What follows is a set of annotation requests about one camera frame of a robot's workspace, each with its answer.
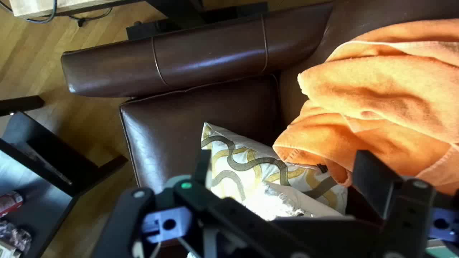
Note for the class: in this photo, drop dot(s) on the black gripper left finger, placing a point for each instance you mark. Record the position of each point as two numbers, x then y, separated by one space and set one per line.
130 219

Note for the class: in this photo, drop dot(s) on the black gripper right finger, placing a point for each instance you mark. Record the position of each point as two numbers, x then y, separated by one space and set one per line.
407 215

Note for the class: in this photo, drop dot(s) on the brown leather sofa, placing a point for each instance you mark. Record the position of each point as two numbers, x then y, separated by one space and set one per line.
202 57

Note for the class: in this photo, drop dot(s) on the black side table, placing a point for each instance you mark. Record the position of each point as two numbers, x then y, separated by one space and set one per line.
44 158

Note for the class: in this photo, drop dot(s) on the shiny snack packet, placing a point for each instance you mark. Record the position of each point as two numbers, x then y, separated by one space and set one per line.
14 238

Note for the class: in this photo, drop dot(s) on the orange fleece blanket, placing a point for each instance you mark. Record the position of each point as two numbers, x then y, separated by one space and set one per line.
382 94

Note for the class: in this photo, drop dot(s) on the black stand foot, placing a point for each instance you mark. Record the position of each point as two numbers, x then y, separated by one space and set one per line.
192 19

